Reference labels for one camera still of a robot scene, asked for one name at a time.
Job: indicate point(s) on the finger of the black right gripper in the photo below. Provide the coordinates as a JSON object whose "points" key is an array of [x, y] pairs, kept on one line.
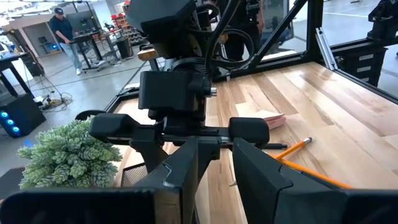
{"points": [[149, 152], [206, 149]]}

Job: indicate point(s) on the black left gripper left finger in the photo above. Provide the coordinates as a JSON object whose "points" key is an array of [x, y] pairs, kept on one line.
{"points": [[93, 208]]}

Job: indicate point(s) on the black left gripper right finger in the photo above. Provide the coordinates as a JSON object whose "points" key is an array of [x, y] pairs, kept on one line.
{"points": [[311, 205]]}

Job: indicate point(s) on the orange pencil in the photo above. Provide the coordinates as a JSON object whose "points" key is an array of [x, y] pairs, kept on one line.
{"points": [[317, 174], [293, 148]]}

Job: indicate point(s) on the pink sticky note pad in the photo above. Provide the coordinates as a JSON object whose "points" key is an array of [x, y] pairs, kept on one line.
{"points": [[273, 119]]}

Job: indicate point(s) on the green artificial potted plant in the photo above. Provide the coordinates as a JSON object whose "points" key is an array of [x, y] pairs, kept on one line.
{"points": [[68, 155]]}

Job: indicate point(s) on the person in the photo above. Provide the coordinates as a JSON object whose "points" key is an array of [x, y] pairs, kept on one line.
{"points": [[63, 31], [241, 49]]}

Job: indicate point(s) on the shelf with red bins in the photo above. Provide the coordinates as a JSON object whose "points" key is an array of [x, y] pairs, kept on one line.
{"points": [[127, 25]]}

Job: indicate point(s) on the black computer with blue lights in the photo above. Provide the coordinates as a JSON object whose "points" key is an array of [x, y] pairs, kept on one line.
{"points": [[28, 115]]}

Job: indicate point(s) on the black background desk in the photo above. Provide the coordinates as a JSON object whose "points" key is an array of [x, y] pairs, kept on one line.
{"points": [[87, 39]]}

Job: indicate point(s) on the black drawer unit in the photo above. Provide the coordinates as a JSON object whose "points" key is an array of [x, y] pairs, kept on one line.
{"points": [[351, 62]]}

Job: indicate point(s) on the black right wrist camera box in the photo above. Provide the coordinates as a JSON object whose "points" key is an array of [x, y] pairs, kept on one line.
{"points": [[168, 90]]}

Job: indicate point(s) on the silver frame bracket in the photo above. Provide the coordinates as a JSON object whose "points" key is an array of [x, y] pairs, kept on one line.
{"points": [[326, 49]]}

